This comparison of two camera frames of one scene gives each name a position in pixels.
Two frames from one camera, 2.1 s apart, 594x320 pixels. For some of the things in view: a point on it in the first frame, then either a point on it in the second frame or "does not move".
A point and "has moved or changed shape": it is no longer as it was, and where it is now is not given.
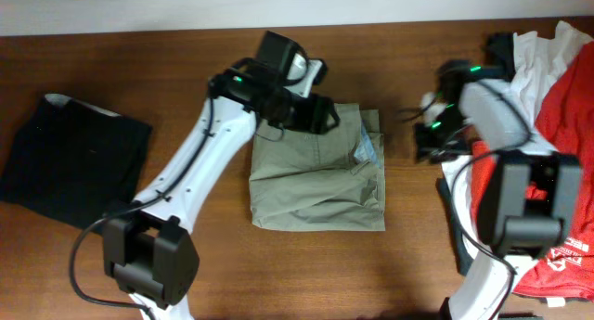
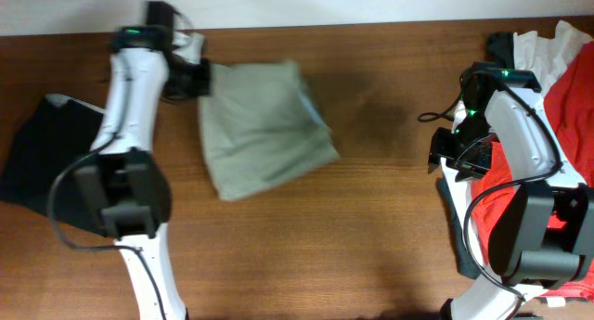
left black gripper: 324,118 → 184,93
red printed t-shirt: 564,117 does not move
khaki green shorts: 334,181 has moved or changed shape
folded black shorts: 72,160 does not move
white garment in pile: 534,60 does not move
